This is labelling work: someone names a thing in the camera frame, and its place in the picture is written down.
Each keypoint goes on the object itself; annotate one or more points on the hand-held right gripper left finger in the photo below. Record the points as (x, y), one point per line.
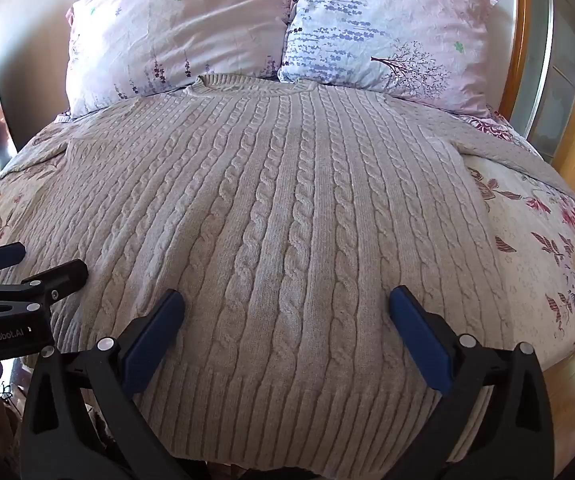
(155, 342)

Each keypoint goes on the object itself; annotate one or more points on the pink floral pillow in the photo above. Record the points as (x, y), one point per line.
(177, 30)

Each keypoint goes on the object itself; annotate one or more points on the blue and pink tree-print pillow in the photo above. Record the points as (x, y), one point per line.
(382, 30)

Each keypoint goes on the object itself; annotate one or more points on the floral bedspread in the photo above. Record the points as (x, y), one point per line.
(542, 270)

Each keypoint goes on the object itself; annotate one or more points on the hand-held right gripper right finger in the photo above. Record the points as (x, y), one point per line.
(420, 347)

